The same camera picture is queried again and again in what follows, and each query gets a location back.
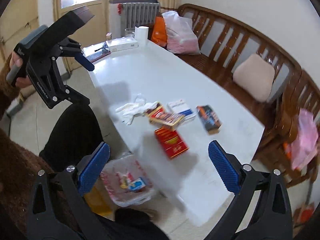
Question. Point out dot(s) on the clear glass cup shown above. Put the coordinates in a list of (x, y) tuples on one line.
[(129, 32)]

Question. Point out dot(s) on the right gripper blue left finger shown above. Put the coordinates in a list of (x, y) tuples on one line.
[(90, 167)]

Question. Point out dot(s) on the grey radiator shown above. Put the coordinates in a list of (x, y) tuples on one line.
[(136, 14)]

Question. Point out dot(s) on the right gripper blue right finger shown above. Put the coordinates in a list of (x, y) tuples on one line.
[(227, 166)]

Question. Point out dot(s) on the purple gold poker card box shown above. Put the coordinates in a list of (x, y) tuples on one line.
[(160, 117)]

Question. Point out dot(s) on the white paper roll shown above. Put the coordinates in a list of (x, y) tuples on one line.
[(141, 35)]

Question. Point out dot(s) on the white blue medicine box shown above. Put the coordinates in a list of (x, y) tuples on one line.
[(180, 107)]

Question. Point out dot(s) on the white tissue box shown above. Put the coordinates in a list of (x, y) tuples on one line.
[(120, 44)]

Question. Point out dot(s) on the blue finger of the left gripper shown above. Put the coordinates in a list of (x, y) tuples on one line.
[(88, 65)]

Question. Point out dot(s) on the orange bag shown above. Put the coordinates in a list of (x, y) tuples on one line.
[(159, 34)]

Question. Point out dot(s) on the person's black trousers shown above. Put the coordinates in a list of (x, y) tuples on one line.
[(75, 135)]

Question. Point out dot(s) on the red cigarette box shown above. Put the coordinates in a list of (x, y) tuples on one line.
[(171, 142)]

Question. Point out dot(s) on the black orange box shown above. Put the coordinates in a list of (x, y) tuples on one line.
[(209, 119)]

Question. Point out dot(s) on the wooden door with window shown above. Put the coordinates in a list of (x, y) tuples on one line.
[(93, 12)]

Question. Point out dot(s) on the dark phone on table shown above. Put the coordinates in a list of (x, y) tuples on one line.
[(98, 54)]

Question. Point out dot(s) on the long wooden bench sofa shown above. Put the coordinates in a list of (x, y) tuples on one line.
[(243, 61)]

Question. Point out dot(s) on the trash bin with white bag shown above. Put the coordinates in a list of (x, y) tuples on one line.
[(126, 182)]

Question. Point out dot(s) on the yellow plastic stool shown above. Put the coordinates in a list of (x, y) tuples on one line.
[(99, 201)]

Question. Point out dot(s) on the wooden armchair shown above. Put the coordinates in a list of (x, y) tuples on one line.
[(301, 93)]

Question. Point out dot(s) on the white pink plastic bag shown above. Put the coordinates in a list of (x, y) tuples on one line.
[(180, 36)]

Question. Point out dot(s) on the beige cushion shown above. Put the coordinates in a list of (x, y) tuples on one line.
[(256, 77)]

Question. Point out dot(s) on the white tissue paper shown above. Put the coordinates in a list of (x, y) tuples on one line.
[(138, 107)]

